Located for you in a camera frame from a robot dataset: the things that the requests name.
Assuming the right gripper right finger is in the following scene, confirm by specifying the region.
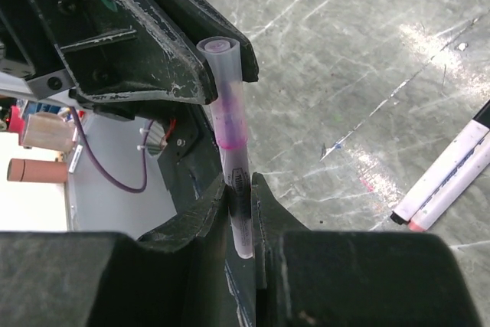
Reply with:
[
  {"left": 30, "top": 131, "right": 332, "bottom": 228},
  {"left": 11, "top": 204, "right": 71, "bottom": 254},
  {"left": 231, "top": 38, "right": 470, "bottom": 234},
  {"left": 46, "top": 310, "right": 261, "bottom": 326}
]
[{"left": 251, "top": 173, "right": 482, "bottom": 326}]

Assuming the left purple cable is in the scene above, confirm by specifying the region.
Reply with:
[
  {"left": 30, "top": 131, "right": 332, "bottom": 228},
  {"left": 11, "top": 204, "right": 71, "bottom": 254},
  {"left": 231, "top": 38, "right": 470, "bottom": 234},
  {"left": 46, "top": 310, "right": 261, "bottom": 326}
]
[{"left": 68, "top": 106, "right": 156, "bottom": 194}]

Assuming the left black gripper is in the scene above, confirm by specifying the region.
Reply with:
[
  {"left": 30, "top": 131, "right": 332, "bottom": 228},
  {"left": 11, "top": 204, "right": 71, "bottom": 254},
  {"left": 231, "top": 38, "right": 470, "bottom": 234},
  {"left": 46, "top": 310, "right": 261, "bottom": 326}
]
[{"left": 0, "top": 0, "right": 219, "bottom": 113}]

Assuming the white pen orange cap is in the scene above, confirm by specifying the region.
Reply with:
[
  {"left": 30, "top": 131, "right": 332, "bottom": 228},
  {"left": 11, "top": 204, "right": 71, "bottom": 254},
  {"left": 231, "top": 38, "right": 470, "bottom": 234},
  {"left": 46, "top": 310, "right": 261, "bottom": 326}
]
[{"left": 407, "top": 138, "right": 489, "bottom": 232}]

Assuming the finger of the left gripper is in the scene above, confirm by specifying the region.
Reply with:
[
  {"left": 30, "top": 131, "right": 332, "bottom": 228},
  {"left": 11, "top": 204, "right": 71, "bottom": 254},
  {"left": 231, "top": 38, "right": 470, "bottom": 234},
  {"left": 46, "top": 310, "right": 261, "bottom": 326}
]
[{"left": 154, "top": 0, "right": 260, "bottom": 82}]

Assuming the white marker black tip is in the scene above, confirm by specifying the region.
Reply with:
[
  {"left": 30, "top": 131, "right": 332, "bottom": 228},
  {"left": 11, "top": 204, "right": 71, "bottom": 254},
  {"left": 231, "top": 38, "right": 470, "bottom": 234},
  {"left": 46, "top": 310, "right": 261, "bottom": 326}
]
[{"left": 390, "top": 101, "right": 489, "bottom": 225}]

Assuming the purple thin pen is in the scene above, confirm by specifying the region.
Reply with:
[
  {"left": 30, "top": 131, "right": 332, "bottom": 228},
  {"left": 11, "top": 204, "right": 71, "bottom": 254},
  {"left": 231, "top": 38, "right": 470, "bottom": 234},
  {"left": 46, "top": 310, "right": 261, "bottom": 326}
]
[{"left": 220, "top": 144, "right": 253, "bottom": 260}]

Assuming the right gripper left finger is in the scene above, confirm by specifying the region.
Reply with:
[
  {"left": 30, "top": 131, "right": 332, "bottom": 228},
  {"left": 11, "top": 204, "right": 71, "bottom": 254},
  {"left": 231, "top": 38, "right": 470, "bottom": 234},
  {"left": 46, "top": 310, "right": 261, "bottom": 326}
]
[{"left": 1, "top": 178, "right": 227, "bottom": 326}]

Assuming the clear jar pink lid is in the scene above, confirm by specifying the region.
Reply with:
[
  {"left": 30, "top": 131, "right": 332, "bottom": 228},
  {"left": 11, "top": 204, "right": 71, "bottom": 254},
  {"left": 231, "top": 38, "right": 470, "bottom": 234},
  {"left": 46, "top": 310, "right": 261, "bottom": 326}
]
[{"left": 7, "top": 106, "right": 77, "bottom": 152}]

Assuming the brown cardboard tube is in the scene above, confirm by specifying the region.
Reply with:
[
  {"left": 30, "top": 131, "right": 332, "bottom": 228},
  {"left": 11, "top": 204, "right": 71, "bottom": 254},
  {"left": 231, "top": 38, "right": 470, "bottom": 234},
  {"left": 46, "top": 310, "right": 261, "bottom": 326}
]
[{"left": 7, "top": 159, "right": 68, "bottom": 184}]

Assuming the background green white marker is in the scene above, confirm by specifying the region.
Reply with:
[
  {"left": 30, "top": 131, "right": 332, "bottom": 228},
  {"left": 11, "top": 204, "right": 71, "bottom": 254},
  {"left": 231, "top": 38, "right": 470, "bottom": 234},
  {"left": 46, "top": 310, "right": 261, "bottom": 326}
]
[{"left": 68, "top": 145, "right": 83, "bottom": 174}]

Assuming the pink pen cap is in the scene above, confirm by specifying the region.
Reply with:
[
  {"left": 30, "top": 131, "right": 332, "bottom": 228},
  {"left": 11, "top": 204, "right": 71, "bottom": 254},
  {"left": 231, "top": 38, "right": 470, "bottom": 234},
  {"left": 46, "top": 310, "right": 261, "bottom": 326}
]
[{"left": 197, "top": 37, "right": 247, "bottom": 149}]

